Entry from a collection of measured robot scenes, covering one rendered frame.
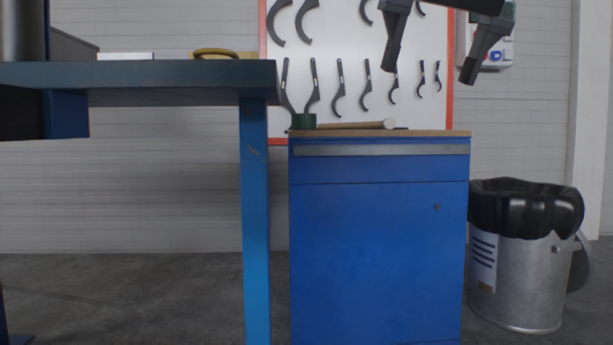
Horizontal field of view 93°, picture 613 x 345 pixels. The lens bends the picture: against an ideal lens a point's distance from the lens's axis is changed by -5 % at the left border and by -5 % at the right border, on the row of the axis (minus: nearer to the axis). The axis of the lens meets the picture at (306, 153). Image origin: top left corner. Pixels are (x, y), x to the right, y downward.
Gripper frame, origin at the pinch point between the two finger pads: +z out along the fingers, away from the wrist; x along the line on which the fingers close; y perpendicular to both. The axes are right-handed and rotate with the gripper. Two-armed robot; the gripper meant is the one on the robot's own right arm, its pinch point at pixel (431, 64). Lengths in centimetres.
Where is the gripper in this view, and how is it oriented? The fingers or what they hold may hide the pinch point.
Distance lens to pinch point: 51.6
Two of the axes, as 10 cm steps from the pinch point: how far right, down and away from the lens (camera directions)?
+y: 0.9, 4.7, -8.8
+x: 9.8, 1.0, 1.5
